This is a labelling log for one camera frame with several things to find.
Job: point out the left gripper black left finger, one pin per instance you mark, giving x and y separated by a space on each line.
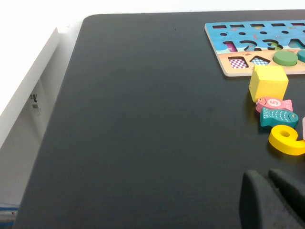
257 205

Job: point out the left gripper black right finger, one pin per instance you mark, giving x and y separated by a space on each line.
290 188

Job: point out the yellow number six piece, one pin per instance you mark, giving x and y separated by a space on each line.
276 140

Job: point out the green circle piece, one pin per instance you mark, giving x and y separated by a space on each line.
284 58

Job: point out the teal heart piece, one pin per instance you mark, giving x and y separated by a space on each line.
302 56

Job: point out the blue wooden puzzle board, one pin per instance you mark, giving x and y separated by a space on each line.
210 35

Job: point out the light pink wooden cube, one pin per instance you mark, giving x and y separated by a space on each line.
304 128

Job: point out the teal wooden fish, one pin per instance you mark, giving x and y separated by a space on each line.
277 117

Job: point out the pink fish number five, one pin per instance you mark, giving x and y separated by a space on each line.
272 102

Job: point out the yellow wooden cube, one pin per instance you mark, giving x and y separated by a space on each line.
268 83

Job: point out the printed label sticker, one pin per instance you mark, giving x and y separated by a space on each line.
35 106

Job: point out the white side cabinet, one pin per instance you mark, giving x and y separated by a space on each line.
23 133

